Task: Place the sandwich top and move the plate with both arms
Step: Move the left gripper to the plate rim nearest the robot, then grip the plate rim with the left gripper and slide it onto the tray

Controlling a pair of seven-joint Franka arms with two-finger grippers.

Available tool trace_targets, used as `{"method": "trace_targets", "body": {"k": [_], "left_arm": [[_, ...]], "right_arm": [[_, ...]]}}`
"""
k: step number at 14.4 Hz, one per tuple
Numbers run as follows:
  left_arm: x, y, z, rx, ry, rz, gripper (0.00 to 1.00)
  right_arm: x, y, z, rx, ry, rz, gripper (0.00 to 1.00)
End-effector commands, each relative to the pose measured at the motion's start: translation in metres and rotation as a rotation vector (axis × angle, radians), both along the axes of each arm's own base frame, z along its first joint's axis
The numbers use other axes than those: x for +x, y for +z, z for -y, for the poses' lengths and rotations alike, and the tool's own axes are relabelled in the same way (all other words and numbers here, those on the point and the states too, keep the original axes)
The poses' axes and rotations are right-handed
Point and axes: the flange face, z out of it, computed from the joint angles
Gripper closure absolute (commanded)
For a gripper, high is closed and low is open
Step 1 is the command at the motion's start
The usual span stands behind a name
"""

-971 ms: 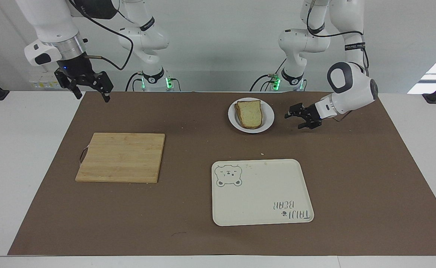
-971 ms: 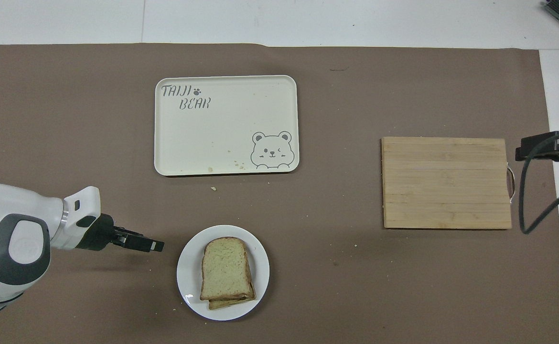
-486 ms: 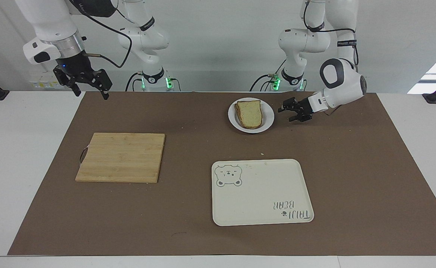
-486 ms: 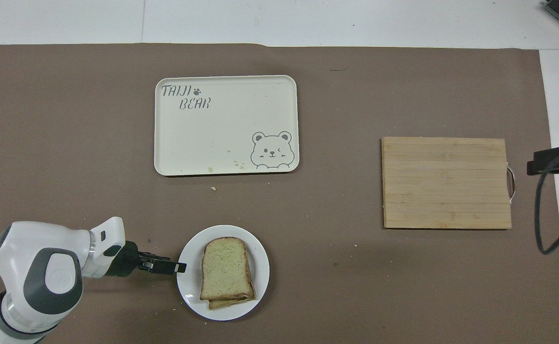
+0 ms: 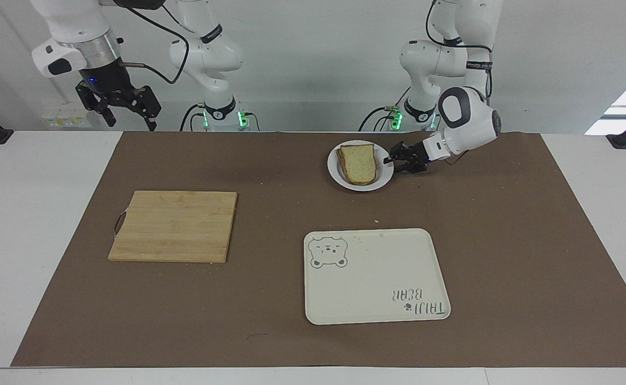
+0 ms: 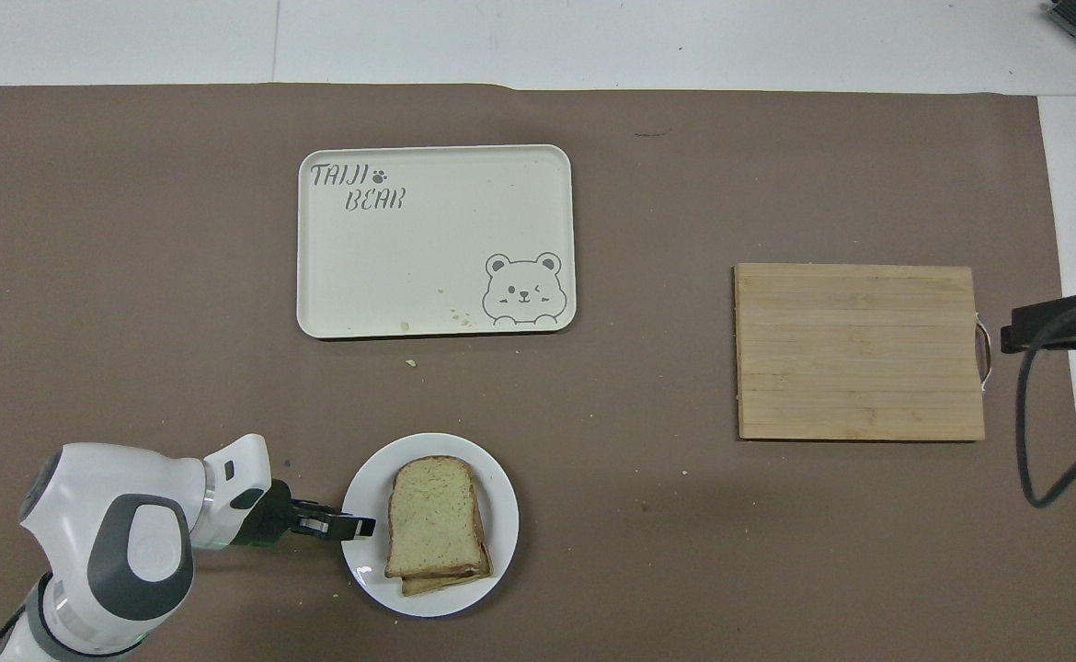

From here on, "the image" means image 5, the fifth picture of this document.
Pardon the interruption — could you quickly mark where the white power strip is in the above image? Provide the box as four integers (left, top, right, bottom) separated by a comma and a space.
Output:
42, 109, 93, 129

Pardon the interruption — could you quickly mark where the wooden cutting board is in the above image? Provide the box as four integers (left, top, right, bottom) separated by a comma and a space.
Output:
107, 190, 239, 264

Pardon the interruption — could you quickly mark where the cream tray with bear print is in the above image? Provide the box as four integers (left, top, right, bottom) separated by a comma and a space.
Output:
303, 228, 452, 326

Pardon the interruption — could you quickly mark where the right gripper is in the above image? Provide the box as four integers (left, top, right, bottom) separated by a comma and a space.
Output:
74, 60, 163, 132

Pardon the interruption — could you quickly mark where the black cable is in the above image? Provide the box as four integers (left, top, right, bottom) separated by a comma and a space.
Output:
359, 105, 400, 132
424, 0, 494, 102
179, 104, 208, 132
111, 0, 190, 85

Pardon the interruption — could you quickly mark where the white round plate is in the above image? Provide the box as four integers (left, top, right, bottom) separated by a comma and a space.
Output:
327, 140, 395, 193

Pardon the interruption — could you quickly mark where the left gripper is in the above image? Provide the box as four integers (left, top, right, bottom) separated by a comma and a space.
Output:
383, 141, 433, 175

